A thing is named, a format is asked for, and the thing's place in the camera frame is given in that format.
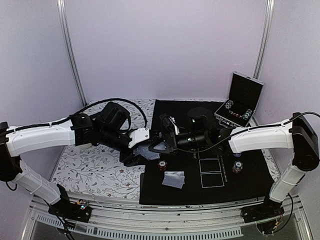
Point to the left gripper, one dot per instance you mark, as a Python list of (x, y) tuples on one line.
[(130, 159)]

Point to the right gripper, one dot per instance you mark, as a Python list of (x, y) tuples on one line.
[(155, 144)]

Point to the blue card deck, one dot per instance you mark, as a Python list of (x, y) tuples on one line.
[(143, 151)]

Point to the red black chip stack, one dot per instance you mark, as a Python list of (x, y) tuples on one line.
[(162, 165)]

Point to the purple small blind button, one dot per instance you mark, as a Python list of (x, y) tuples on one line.
[(237, 155)]

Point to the blue white chip stack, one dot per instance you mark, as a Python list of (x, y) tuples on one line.
[(237, 167)]

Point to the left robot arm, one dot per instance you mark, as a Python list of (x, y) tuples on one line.
[(78, 129)]

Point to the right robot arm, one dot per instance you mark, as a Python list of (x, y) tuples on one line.
[(294, 135)]

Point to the floral tablecloth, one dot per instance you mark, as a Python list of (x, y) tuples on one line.
[(97, 171)]

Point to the black poker mat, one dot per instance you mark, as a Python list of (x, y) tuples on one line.
[(209, 179)]

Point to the left chip stack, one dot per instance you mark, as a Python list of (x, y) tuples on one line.
[(228, 105)]

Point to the right chip stack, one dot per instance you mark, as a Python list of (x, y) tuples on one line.
[(247, 115)]

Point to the aluminium poker chip case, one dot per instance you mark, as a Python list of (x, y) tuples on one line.
[(245, 92)]

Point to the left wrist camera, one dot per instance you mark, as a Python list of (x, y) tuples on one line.
[(137, 136)]

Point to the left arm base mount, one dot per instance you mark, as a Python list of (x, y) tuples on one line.
[(79, 211)]

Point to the aluminium front rail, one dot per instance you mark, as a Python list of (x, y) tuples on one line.
[(127, 219)]

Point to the left aluminium post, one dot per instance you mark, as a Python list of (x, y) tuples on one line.
[(61, 7)]

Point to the aluminium post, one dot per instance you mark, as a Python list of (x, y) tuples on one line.
[(269, 11), (61, 7)]

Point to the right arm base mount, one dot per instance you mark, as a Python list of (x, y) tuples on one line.
[(263, 211)]

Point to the right aluminium post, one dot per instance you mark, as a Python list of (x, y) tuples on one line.
[(269, 11)]

